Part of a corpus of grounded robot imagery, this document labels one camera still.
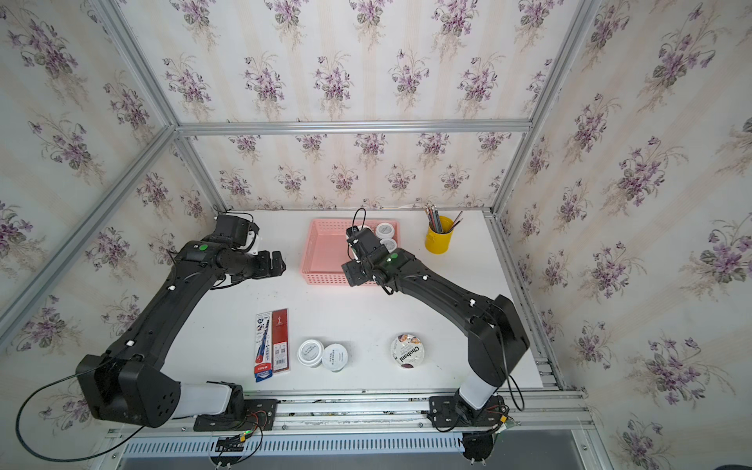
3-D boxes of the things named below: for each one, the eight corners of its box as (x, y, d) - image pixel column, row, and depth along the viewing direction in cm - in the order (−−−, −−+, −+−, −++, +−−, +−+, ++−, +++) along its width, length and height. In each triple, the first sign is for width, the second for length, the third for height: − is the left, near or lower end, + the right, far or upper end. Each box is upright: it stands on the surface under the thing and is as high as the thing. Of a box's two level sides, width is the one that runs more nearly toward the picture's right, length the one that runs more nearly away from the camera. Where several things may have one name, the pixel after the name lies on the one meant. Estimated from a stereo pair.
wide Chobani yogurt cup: (390, 370, 82) (391, 365, 78) (389, 339, 87) (390, 333, 83) (424, 371, 82) (426, 365, 78) (421, 340, 87) (423, 333, 83)
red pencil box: (273, 372, 82) (271, 370, 80) (274, 313, 93) (272, 310, 92) (289, 369, 83) (287, 367, 81) (288, 311, 94) (286, 308, 93)
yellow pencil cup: (426, 254, 107) (430, 236, 99) (423, 233, 113) (427, 215, 105) (449, 254, 107) (455, 236, 99) (445, 233, 113) (450, 215, 105)
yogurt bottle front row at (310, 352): (300, 370, 81) (295, 362, 76) (304, 347, 86) (299, 339, 80) (324, 370, 82) (320, 363, 76) (326, 347, 86) (323, 339, 80)
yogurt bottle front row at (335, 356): (324, 372, 81) (321, 366, 76) (326, 350, 85) (324, 343, 80) (346, 372, 81) (345, 366, 76) (348, 350, 85) (346, 343, 80)
